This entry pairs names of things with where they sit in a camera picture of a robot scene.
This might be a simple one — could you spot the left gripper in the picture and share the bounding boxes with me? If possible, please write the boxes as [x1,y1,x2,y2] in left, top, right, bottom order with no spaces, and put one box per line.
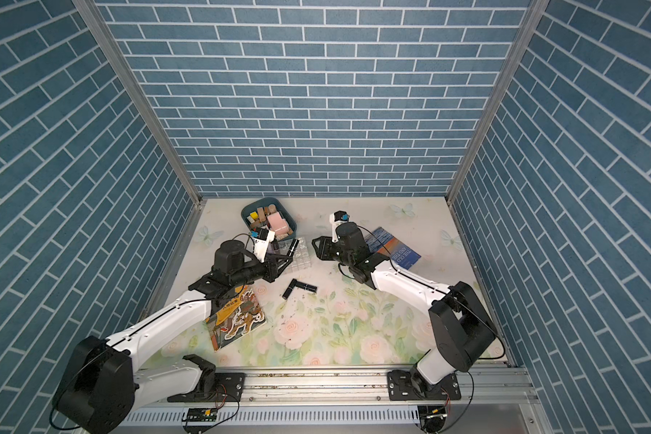
[229,250,292,288]

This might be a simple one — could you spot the clear acrylic lipstick organizer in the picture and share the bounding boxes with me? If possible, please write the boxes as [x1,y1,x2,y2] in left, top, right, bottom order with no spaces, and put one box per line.
[269,237,311,274]

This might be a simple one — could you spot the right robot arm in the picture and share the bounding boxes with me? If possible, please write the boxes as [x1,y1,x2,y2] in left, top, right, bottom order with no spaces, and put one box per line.
[312,222,497,396]

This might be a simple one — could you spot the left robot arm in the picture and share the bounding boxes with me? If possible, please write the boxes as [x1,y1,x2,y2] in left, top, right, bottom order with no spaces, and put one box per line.
[51,240,298,433]

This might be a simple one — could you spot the blue book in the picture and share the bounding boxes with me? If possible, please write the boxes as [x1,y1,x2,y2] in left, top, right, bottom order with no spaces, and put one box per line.
[363,227,421,269]

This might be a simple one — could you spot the pink box in bin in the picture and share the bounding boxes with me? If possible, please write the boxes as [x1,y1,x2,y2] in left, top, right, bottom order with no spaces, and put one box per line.
[267,212,290,235]

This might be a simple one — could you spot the yellow illustrated book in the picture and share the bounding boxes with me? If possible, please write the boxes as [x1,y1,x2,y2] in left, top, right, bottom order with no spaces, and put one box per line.
[205,287,267,351]

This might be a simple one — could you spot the teal plastic bin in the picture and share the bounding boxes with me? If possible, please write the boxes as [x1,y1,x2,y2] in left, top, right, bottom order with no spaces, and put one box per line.
[241,197,297,241]

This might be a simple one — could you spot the left circuit board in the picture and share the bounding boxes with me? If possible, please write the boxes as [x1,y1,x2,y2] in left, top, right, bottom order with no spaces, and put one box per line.
[182,408,218,425]

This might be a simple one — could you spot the circuit board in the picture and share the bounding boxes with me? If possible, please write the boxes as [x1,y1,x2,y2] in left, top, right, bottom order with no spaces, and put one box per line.
[182,408,218,425]
[417,405,448,433]

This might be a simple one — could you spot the right circuit board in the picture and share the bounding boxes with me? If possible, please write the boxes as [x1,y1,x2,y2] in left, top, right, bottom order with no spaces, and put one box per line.
[417,405,448,433]

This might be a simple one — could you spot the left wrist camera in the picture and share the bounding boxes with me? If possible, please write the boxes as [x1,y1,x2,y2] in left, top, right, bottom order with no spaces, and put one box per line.
[251,228,275,262]

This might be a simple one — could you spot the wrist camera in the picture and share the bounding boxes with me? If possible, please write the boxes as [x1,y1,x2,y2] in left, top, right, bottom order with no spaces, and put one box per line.
[251,228,275,262]
[329,211,349,242]

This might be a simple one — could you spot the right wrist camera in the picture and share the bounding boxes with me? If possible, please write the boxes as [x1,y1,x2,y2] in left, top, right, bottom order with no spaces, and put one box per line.
[329,211,349,242]

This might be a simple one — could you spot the aluminium mounting rail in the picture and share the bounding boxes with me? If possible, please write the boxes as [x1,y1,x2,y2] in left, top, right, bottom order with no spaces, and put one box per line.
[113,367,538,410]

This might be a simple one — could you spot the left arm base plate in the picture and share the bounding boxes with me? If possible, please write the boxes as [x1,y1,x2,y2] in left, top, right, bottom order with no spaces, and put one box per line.
[167,354,246,403]

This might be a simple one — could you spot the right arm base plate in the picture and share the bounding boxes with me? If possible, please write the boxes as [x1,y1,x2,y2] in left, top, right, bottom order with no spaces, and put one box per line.
[387,368,461,401]

